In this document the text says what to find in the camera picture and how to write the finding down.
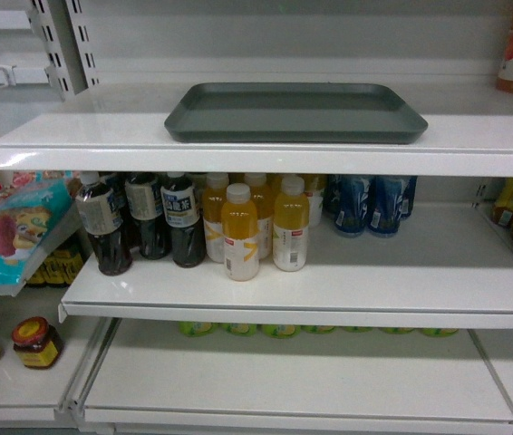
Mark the white middle shelf board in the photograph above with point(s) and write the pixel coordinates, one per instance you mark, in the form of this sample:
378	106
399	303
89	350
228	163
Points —
447	267

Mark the blue drink bottle left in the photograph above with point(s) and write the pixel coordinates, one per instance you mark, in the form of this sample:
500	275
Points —
350	218

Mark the green bottle caps row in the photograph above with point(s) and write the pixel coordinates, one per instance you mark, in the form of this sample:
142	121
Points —
285	331

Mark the blue drink bottle right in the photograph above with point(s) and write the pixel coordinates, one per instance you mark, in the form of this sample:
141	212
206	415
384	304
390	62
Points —
388	192

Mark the white slotted shelf upright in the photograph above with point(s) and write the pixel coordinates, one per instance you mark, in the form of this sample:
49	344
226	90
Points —
63	29

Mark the white lower shelf board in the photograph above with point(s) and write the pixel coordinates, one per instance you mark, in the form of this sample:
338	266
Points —
152	375

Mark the grey rectangular serving tray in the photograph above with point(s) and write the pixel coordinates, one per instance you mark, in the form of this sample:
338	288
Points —
300	112

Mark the teal snack package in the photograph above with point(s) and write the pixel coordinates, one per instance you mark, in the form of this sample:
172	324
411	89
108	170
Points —
34	220

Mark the orange juice bottle front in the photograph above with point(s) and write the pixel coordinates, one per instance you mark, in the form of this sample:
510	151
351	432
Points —
240	229

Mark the blue drink bottle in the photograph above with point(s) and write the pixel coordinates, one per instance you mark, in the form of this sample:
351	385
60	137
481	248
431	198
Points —
350	218
388	192

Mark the dark tea bottle left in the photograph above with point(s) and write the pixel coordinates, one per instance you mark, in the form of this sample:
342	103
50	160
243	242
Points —
103	223

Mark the dark tea bottle blue label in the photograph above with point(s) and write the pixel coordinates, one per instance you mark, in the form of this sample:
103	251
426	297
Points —
183	217

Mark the white upper shelf board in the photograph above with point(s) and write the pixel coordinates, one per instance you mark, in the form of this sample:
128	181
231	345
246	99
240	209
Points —
120	126

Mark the dark tea bottle middle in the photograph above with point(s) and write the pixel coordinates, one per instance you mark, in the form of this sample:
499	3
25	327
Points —
143	190

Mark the orange juice bottle back left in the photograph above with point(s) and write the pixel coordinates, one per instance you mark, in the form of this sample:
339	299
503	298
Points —
213	199

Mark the white shelf board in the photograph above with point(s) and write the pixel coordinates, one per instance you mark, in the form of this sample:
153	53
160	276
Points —
447	267
120	126
152	375

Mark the orange juice bottle back middle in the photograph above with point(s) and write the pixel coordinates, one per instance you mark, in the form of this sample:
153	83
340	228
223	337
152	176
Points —
262	197

